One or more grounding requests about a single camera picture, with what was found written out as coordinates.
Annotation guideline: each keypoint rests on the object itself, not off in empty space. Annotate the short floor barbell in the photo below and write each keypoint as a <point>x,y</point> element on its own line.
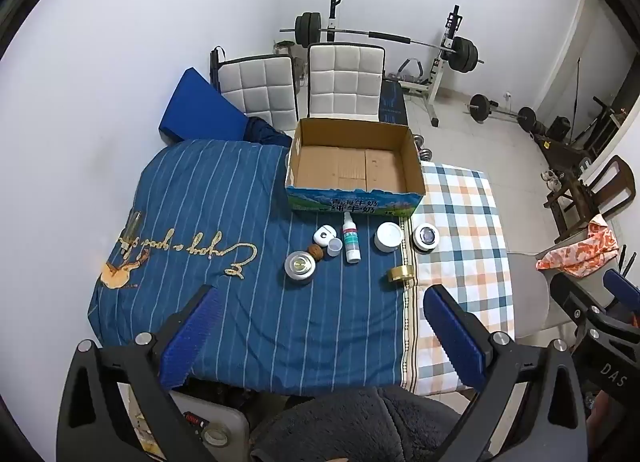
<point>500,115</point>

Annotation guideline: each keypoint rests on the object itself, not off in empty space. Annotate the white spray bottle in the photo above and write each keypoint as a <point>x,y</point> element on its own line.
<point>351,242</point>

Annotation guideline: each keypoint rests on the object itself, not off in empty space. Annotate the chrome dumbbell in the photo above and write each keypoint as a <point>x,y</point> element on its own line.
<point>424,152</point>

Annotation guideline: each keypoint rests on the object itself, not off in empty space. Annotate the white weight bench rack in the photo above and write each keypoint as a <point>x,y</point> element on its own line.
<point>440,72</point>

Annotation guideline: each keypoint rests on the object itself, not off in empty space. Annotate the golden tape roll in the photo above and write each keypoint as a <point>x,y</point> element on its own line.
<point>396,276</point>

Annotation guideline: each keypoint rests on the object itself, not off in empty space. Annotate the cardboard box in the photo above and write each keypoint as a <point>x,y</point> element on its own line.
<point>350,162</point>

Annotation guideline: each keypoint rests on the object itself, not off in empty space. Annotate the silver round tin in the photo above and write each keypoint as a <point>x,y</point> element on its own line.
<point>300,267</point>

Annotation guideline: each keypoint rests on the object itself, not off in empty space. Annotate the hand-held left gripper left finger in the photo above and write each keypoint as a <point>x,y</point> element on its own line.
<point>192,337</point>

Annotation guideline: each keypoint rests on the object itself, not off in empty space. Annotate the brown walnut ball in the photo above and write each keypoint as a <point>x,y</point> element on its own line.
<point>315,252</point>

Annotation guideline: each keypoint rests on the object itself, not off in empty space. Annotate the small brown stool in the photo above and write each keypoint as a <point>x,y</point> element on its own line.
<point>284,48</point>

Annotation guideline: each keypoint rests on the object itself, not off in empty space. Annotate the grey chair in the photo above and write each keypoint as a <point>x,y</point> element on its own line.
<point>530,292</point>

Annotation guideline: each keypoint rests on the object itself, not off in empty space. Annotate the black and blue pump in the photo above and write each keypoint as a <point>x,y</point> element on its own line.
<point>216,65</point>

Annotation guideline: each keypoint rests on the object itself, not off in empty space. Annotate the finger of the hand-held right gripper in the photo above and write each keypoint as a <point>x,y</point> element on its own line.
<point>570,292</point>
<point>620,287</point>

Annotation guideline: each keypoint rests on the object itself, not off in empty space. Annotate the white round jar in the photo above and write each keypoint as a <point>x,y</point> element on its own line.
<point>388,237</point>

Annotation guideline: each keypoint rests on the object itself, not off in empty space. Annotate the person's right forearm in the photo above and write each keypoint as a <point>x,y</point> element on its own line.
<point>617,434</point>

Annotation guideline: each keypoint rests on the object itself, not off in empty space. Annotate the white quilted chair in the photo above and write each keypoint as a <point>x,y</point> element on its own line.
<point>345,77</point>
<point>260,87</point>

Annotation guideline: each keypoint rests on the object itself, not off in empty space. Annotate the person's dark fleece clothing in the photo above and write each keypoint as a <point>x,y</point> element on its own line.
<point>350,422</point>

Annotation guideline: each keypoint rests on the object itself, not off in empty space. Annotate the black bench pad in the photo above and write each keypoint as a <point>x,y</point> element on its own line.
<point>392,102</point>

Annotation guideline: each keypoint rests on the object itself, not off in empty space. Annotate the blue striped blanket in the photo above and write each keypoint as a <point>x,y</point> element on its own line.
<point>225,202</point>

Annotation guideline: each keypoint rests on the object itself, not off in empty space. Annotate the dark wooden chair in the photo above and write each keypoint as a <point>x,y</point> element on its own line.
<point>615,182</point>

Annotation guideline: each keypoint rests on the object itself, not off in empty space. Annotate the dark blue cloth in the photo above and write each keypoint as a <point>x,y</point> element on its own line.
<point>265,132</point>

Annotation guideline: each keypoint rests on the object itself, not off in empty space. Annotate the black exercise machine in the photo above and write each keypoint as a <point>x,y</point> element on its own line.
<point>565,142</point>

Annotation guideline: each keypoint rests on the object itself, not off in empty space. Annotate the person's right hand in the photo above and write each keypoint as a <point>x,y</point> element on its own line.
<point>592,400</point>

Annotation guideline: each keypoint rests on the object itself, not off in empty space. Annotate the checked bed sheet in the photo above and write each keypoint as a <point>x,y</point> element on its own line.
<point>460,222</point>

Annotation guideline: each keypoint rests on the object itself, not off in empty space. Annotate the barbell with black plates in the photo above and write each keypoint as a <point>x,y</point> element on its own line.
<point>390,36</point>

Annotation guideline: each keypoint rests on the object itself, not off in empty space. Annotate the orange patterned cloth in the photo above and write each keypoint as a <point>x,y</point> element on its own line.
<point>590,247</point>

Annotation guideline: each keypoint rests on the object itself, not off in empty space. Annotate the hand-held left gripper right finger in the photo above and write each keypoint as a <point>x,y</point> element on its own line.
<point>455,337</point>

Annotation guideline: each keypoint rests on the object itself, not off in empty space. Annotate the small white cap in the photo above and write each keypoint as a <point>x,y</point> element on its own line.
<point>334,247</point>

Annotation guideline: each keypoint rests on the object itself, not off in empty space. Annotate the white earbud case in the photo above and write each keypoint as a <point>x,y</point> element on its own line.
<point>324,235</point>

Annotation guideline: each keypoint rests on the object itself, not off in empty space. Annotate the white jar with black lid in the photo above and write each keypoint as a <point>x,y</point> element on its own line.
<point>424,237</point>

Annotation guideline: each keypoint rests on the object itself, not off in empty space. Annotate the clear tape roll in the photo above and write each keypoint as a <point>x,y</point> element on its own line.
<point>215,437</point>

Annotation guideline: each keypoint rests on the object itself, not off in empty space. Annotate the blue foam mat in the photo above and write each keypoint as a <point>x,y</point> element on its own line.
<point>200,107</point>

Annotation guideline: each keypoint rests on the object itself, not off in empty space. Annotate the pair of white shoes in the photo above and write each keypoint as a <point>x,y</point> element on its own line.
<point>551,179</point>

